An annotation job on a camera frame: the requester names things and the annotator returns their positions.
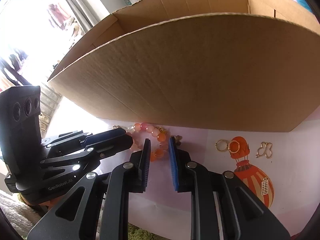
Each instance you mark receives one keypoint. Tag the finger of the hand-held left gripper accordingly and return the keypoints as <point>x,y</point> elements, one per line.
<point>110,148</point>
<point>110,136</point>

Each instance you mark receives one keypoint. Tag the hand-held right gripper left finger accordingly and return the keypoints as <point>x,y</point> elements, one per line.
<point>145,165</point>

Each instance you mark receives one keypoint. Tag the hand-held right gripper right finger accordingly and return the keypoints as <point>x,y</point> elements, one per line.
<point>173,165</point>

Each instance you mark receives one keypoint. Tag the brown cardboard box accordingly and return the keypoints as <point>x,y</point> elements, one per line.
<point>200,80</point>

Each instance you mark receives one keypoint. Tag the white green fluffy rug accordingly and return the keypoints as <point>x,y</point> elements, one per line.
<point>15,212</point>

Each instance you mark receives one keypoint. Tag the gold butterfly outline charm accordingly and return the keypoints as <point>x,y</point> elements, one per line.
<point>264,150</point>

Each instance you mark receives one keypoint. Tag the gold abacus charm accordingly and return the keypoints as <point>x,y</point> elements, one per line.
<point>265,186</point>

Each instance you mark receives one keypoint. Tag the hanging pink garment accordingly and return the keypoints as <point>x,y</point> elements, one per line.
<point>57,15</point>

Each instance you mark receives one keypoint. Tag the grey curtain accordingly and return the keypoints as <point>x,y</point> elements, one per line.
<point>85,2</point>

